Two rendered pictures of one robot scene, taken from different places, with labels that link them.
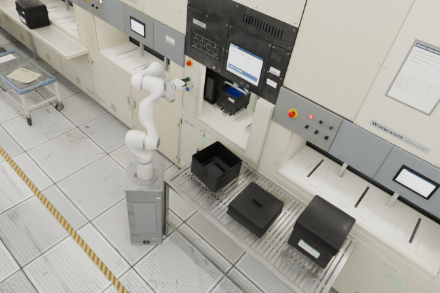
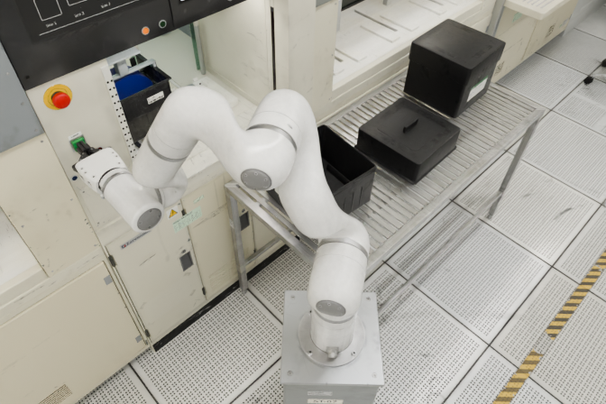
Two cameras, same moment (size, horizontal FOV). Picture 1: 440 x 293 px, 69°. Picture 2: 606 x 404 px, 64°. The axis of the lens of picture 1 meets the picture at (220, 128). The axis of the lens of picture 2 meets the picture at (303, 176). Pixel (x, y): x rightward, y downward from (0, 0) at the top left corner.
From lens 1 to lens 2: 1.99 m
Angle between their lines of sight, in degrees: 56
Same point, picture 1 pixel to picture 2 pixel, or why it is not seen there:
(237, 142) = not seen: hidden behind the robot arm
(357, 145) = not seen: outside the picture
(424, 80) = not seen: outside the picture
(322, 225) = (470, 47)
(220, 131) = (213, 160)
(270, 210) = (420, 114)
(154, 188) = (371, 310)
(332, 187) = (362, 41)
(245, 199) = (404, 141)
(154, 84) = (302, 110)
